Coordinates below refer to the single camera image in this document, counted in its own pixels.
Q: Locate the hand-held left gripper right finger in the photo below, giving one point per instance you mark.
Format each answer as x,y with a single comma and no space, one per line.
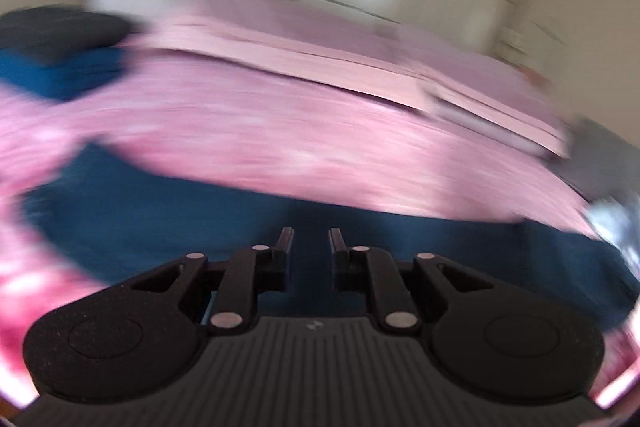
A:
336,248

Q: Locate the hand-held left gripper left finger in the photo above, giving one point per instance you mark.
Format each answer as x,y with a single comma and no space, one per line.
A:
286,248

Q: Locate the dark blue jeans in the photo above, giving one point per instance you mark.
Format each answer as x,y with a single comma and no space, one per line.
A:
325,257

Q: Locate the pink floral fleece blanket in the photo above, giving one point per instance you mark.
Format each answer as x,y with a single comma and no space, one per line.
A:
300,147

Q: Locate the pink bed sheet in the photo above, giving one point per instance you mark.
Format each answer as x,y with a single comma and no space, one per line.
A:
325,42

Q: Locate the light blue garment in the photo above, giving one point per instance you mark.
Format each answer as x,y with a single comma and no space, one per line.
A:
612,227

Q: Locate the grey pillow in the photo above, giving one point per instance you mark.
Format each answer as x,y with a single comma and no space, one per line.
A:
600,157

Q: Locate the blue cloth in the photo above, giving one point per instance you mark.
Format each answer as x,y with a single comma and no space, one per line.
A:
55,74

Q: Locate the dark cloth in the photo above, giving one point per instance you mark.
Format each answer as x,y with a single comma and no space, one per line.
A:
60,32

